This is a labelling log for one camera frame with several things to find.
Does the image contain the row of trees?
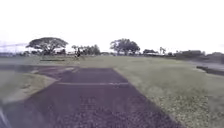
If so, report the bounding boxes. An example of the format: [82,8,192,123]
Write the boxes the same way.
[71,44,102,57]

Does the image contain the grey road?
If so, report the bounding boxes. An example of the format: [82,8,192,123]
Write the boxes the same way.
[195,61,224,77]

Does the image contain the wide grass field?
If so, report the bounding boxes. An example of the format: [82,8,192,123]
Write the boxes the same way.
[0,54,224,128]

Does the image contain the small group of trees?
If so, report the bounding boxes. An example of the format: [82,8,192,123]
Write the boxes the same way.
[142,46,168,56]

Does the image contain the dark bushes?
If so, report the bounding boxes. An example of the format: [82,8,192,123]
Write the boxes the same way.
[173,49,224,64]

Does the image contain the grass patch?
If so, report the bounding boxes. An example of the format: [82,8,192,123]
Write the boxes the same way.
[0,68,58,105]

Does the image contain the round dark tree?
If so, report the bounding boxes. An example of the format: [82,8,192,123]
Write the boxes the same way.
[109,38,141,56]

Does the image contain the dark asphalt path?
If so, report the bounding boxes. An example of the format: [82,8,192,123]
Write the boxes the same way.
[0,64,183,128]

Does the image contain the wide flat-crowned tree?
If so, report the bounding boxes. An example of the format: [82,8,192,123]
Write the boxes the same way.
[25,36,69,56]

